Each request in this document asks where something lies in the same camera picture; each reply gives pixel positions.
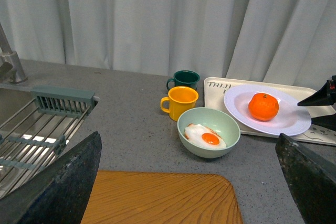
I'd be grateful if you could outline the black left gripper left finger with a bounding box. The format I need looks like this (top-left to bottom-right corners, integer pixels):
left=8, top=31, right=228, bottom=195
left=1, top=132, right=102, bottom=223

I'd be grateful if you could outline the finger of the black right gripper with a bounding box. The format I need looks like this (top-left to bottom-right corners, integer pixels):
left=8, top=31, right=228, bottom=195
left=297, top=75, right=335, bottom=106
left=311, top=115, right=336, bottom=131

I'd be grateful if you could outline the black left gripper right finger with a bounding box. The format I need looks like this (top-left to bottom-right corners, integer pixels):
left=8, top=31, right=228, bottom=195
left=275, top=133, right=335, bottom=223

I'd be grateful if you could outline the orange fruit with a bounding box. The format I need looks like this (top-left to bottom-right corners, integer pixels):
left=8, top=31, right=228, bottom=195
left=248, top=93, right=279, bottom=121

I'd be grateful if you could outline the white round plate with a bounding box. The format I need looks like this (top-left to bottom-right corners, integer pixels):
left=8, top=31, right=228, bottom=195
left=224, top=84, right=311, bottom=136

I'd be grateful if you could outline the wooden cutting board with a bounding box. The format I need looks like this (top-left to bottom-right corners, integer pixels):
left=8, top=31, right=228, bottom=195
left=81, top=170, right=244, bottom=223

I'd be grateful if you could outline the cream bear tray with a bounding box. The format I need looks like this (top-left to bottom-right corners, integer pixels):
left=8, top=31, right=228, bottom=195
left=204, top=77, right=335, bottom=146

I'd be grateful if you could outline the metal sink drying rack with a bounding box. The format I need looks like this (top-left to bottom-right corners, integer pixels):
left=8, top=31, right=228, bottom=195
left=0, top=85, right=96, bottom=200

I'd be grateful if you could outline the white curtain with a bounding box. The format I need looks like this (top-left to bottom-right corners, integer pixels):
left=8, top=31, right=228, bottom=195
left=1, top=0, right=335, bottom=89

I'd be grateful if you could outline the light green bowl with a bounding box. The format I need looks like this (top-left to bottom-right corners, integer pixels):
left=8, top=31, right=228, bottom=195
left=177, top=108, right=240, bottom=158

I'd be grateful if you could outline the fried egg toy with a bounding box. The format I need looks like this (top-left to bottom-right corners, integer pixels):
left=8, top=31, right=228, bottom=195
left=184, top=123, right=227, bottom=149

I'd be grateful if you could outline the metal faucet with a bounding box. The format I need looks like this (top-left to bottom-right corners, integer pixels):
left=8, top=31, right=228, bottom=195
left=1, top=25, right=27, bottom=84

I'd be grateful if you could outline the yellow mug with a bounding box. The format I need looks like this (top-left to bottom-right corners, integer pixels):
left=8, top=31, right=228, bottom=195
left=160, top=86, right=199, bottom=121

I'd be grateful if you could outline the dark green mug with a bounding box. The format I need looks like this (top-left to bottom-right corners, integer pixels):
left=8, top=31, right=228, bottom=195
left=166, top=70, right=200, bottom=90

